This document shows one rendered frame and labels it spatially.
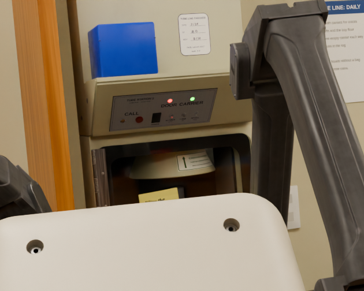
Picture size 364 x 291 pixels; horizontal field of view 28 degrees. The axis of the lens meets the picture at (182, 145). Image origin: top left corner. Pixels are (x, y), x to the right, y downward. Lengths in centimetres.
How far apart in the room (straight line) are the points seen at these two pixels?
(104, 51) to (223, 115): 27
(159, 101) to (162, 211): 82
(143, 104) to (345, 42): 88
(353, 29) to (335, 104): 131
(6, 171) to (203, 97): 48
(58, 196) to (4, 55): 60
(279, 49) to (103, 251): 39
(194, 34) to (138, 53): 18
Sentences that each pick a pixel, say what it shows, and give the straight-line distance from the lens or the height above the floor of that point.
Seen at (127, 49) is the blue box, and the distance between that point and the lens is 125.
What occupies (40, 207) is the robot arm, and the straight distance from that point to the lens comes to 97.
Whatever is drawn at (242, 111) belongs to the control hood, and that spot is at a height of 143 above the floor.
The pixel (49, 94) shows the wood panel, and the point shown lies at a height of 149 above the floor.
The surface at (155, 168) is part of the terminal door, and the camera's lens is 135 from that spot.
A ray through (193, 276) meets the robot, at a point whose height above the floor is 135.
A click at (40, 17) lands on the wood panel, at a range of 125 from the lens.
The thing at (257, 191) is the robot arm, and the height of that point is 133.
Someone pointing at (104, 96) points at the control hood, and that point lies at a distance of 125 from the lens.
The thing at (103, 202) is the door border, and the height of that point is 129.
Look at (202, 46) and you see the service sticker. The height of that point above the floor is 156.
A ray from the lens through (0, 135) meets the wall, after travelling 175.
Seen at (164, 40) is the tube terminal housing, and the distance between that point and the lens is 138.
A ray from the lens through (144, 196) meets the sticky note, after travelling 135.
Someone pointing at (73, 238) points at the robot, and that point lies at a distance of 46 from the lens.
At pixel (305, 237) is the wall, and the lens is 198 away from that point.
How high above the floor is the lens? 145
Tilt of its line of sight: 3 degrees down
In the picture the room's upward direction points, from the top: 5 degrees counter-clockwise
